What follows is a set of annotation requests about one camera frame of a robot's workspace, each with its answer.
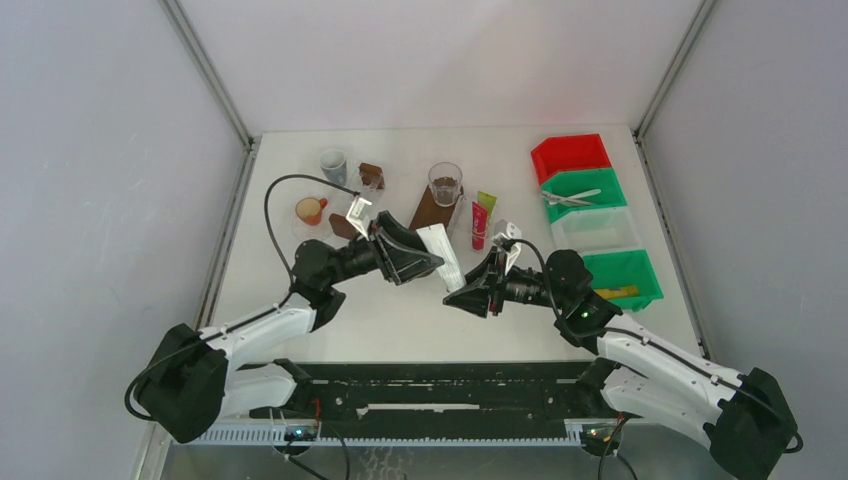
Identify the green toothpaste tube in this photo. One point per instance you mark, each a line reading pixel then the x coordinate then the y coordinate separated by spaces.
pixel 487 202

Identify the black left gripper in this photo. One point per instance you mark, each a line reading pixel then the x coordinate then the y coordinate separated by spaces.
pixel 398 264

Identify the green bin with toothbrushes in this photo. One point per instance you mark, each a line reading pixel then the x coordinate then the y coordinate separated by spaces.
pixel 570 191

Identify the red toothpaste tube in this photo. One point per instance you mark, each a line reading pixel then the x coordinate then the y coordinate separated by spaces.
pixel 478 226

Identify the clear textured acrylic holder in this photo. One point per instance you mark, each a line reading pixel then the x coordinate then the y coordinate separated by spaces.
pixel 463 230

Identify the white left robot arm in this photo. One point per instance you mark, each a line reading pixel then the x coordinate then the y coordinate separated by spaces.
pixel 196 378

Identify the green bin with toothpaste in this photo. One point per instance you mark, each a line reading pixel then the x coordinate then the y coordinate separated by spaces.
pixel 632 267

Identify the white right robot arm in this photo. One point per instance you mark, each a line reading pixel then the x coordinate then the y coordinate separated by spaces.
pixel 742 420

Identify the orange ceramic cup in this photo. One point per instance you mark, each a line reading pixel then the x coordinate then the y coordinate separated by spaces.
pixel 310 210

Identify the red storage bin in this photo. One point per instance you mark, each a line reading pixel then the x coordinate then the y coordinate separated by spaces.
pixel 568 153

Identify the white storage bin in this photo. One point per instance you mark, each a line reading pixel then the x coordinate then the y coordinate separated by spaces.
pixel 597 231

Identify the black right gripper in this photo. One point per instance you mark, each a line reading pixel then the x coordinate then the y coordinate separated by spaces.
pixel 474 296

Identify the yellow toothpaste tube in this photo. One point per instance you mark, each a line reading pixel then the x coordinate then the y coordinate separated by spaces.
pixel 611 293

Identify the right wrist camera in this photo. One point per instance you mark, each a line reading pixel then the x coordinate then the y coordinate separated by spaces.
pixel 506 239

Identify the clear textured oval tray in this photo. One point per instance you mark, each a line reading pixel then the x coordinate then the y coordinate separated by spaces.
pixel 338 225

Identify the clear glass tumbler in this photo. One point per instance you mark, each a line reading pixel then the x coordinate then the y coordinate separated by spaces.
pixel 445 183

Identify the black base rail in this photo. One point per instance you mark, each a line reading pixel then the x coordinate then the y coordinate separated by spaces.
pixel 464 402

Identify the brown oval wooden tray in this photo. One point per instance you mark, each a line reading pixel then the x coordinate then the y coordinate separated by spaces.
pixel 429 213

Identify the white toothpaste tube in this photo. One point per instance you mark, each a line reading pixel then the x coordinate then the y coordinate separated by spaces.
pixel 437 242

